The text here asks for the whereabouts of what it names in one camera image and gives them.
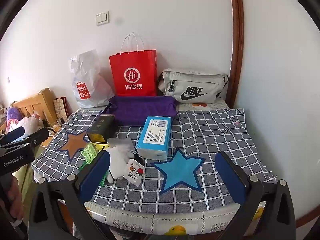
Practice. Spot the white soap bar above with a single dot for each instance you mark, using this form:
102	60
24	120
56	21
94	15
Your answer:
132	172

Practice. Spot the blue tissue pack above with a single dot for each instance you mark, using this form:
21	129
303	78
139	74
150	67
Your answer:
155	135

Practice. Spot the dark green tin box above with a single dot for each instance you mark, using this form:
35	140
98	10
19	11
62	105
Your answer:
100	127

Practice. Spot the brown picture book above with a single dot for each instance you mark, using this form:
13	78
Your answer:
60	107

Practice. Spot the duck printed sheet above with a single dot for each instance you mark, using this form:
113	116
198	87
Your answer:
155	222

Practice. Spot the wooden nightstand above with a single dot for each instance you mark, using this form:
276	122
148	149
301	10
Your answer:
46	142

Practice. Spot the green bed sheet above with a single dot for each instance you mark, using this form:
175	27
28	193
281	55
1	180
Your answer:
27	180

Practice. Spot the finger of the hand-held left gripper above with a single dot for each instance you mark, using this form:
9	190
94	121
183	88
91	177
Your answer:
15	132
40	135

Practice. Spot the red paper bag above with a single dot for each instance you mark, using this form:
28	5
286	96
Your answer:
135	65

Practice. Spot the wooden bed headboard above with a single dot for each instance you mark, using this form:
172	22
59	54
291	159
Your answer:
37	105

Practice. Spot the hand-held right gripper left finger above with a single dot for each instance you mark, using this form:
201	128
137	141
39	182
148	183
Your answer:
96	172

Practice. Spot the grey waist bag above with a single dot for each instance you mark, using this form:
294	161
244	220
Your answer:
195	82

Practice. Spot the orange paper star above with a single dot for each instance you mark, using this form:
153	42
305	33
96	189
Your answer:
73	143

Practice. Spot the blue paper star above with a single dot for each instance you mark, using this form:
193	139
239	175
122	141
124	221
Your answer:
178	171

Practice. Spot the white light switch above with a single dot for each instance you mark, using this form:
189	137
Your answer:
102	18

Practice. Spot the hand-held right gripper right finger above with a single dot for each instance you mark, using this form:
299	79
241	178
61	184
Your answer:
230	177

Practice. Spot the purple fabric basket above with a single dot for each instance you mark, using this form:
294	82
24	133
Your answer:
140	110

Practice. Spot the white plastic shopping bag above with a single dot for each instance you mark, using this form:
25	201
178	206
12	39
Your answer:
87	75

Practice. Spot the grey checked cloth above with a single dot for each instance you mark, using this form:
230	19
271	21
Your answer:
212	135

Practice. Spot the brown wooden door frame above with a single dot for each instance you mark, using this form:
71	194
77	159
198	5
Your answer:
237	42

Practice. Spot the light green packet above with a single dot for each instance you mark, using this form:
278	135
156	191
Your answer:
90	153

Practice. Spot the person's left hand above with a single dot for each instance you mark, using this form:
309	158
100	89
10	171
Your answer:
15	200

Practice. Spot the purple plush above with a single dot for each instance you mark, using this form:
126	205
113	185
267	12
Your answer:
12	113

